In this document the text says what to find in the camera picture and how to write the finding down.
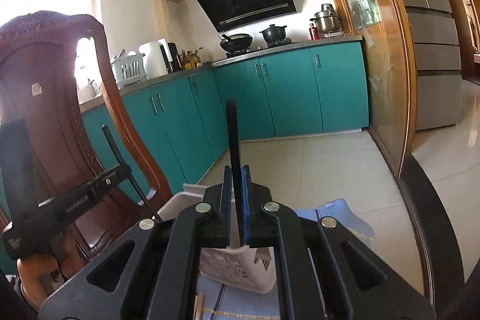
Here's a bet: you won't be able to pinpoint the person's left hand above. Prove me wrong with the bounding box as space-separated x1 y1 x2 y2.
17 253 76 307

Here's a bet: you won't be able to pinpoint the white kitchen appliance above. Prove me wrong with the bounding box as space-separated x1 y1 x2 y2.
139 39 171 79

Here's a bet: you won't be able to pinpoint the grey refrigerator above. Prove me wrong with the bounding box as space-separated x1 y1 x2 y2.
369 0 464 131

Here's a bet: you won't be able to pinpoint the black chopstick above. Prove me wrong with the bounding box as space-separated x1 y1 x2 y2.
101 124 164 224

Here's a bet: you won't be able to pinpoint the white plastic utensil basket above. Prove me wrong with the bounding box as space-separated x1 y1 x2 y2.
157 184 279 295

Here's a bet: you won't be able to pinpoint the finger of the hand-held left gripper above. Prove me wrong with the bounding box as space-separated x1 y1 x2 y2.
100 163 133 190

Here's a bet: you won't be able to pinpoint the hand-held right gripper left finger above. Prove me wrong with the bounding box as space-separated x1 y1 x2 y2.
37 166 232 320

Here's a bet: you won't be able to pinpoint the black lidded cooking pot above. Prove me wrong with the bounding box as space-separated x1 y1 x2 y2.
260 24 289 45

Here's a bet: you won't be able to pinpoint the carved wooden chair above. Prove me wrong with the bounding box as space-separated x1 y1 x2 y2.
0 10 174 268

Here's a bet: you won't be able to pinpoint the row of condiment bottles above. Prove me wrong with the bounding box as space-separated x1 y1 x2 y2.
180 47 211 70

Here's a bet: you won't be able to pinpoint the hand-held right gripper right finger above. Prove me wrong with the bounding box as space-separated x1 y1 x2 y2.
242 165 437 320

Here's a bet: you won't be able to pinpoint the wooden framed glass door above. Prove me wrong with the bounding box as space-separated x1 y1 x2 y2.
318 0 419 178

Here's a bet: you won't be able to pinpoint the black kitchen appliance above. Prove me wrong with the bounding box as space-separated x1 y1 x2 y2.
167 42 183 72

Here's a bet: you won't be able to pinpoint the teal lower kitchen cabinets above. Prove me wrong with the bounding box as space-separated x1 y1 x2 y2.
80 40 370 195

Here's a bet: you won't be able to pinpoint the large steel pot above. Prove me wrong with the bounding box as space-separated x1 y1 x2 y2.
310 12 343 33

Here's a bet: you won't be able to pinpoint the wooden chopstick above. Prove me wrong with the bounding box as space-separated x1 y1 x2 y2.
193 293 206 320

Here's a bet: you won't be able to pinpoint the black wok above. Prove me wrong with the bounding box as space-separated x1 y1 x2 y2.
219 33 254 52

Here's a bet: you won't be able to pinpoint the blue table mat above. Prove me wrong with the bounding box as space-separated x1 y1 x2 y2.
195 197 376 320

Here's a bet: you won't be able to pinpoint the gas stove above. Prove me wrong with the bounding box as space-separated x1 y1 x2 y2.
225 39 299 56

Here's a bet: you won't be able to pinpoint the white dish rack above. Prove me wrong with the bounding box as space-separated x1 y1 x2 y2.
111 49 148 88

